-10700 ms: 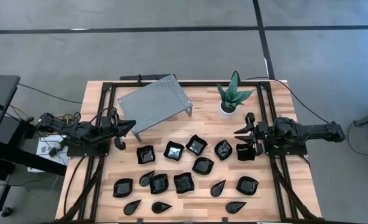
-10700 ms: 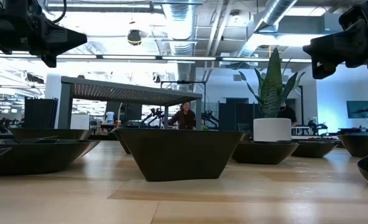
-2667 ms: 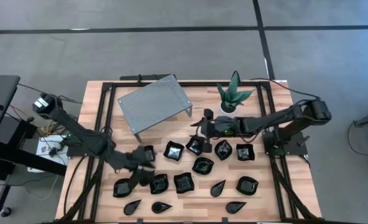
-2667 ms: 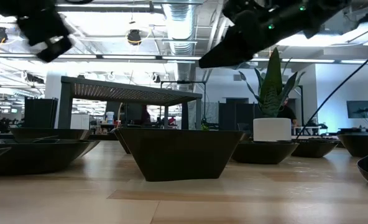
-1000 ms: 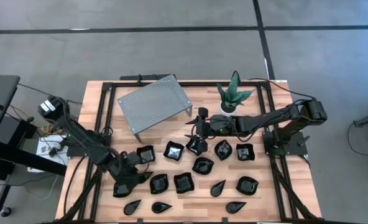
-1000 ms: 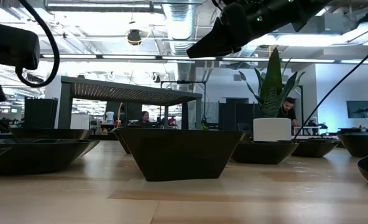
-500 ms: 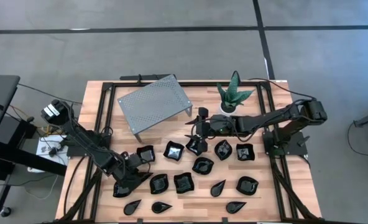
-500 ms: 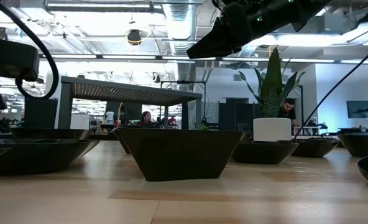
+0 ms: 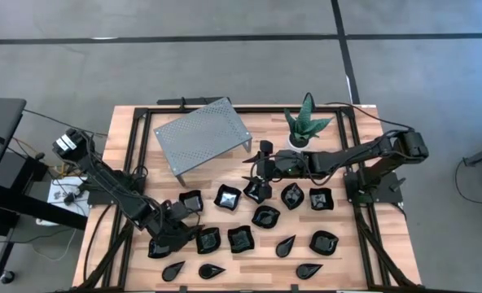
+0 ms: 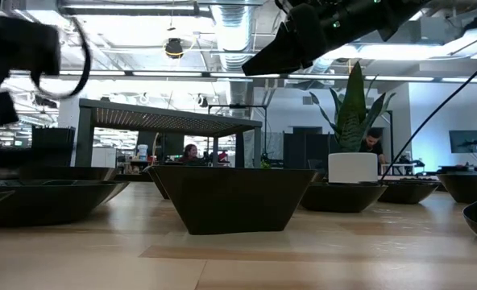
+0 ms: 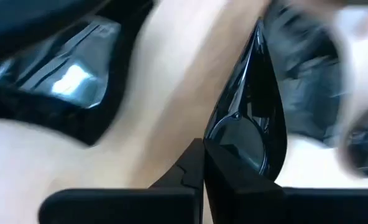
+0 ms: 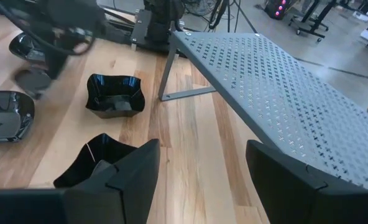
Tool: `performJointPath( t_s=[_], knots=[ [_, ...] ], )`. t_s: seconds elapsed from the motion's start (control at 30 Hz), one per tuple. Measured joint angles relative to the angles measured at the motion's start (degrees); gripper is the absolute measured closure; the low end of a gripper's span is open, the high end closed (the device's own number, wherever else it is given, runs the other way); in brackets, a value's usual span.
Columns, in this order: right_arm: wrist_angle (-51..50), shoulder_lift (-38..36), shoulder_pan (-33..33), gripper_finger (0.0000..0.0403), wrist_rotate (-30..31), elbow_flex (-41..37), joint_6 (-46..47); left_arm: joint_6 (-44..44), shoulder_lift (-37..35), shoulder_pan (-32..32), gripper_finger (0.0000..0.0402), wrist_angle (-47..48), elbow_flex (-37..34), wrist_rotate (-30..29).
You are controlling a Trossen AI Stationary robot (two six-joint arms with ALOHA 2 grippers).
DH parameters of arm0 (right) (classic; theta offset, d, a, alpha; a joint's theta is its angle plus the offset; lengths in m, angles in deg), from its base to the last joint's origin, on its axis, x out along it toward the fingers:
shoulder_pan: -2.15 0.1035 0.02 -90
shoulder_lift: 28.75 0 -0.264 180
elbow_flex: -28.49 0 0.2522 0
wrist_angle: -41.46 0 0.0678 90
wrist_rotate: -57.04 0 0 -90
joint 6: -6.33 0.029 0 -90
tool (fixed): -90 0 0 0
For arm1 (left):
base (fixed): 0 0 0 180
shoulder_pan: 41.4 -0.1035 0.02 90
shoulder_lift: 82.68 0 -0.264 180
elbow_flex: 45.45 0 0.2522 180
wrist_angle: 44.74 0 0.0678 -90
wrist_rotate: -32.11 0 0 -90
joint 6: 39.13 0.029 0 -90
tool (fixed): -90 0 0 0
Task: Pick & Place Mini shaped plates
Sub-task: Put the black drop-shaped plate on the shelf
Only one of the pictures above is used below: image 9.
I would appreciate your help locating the small black frame bracket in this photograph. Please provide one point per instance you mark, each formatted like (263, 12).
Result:
(294, 288)
(182, 289)

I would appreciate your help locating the black desk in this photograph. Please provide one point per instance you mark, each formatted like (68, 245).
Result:
(1, 118)

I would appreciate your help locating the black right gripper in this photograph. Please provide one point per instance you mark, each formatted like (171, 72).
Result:
(283, 164)

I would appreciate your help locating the green snake plant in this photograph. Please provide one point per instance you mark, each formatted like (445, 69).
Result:
(304, 122)

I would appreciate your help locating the grey perforated metal shelf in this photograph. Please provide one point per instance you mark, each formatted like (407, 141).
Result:
(202, 134)

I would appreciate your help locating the white round plant pot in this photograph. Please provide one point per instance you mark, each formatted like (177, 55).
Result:
(290, 141)

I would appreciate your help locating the black bracket bar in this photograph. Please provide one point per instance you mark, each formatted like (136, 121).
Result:
(172, 101)

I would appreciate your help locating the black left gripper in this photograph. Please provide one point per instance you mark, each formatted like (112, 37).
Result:
(169, 224)

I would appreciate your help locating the black box under desk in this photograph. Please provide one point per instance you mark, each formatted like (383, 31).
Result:
(17, 167)

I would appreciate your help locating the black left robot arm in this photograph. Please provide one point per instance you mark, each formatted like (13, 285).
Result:
(115, 185)

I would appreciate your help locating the black caster wheel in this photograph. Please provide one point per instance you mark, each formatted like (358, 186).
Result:
(7, 277)

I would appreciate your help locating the black desk leg frame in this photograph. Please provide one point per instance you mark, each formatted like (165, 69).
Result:
(33, 203)

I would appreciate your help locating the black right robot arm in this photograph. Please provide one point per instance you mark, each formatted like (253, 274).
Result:
(347, 156)

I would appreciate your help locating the white power strip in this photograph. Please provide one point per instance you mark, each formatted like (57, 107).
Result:
(58, 195)

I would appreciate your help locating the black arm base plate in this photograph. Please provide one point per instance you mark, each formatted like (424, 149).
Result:
(387, 193)
(102, 199)

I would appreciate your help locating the black leaf-shaped mini plate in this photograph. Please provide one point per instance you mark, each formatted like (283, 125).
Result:
(324, 242)
(292, 196)
(265, 216)
(208, 240)

